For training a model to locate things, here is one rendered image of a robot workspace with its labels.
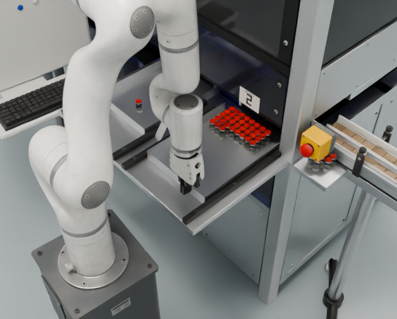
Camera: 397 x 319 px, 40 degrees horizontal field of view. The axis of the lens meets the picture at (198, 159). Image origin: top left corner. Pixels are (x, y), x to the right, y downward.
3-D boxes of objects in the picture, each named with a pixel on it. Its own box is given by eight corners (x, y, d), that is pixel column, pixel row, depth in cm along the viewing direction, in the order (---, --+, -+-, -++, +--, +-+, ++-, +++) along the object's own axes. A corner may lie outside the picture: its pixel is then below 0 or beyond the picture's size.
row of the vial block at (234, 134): (217, 125, 182) (217, 114, 179) (256, 152, 173) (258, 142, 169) (212, 127, 181) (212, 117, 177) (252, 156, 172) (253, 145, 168)
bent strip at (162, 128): (163, 133, 179) (162, 119, 175) (169, 137, 178) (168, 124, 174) (129, 153, 173) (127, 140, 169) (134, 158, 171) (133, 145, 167)
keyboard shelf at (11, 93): (79, 59, 225) (79, 54, 223) (113, 93, 210) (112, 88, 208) (-26, 100, 207) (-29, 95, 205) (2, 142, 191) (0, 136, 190)
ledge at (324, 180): (320, 147, 177) (321, 143, 176) (353, 169, 170) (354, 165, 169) (292, 169, 171) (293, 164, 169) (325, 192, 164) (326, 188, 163)
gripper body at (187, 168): (209, 149, 145) (208, 178, 153) (183, 130, 150) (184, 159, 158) (188, 162, 142) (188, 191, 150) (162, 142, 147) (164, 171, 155)
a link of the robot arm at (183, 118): (162, 137, 145) (183, 156, 140) (160, 97, 136) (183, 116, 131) (186, 123, 149) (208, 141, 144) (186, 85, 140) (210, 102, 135)
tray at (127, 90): (172, 60, 207) (172, 52, 205) (219, 92, 194) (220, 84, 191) (98, 99, 191) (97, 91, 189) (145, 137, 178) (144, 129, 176)
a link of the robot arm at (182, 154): (209, 142, 144) (208, 150, 146) (187, 125, 149) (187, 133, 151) (185, 156, 140) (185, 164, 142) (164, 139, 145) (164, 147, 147)
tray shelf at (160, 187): (164, 59, 211) (164, 54, 210) (303, 153, 175) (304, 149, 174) (58, 114, 189) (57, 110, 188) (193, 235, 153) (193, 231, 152)
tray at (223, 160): (224, 109, 187) (224, 102, 185) (281, 148, 174) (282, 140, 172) (147, 158, 171) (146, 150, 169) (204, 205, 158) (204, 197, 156)
